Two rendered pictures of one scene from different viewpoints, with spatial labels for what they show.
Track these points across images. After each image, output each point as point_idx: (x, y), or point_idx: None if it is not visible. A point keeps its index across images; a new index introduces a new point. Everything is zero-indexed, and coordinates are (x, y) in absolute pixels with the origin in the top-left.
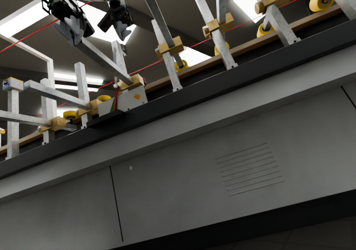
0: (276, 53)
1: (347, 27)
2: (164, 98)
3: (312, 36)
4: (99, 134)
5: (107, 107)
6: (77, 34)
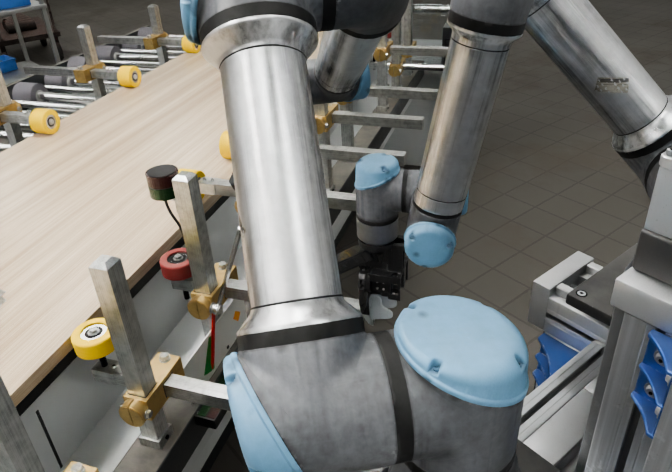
0: (329, 210)
1: (352, 177)
2: None
3: (342, 188)
4: (204, 427)
5: (201, 363)
6: None
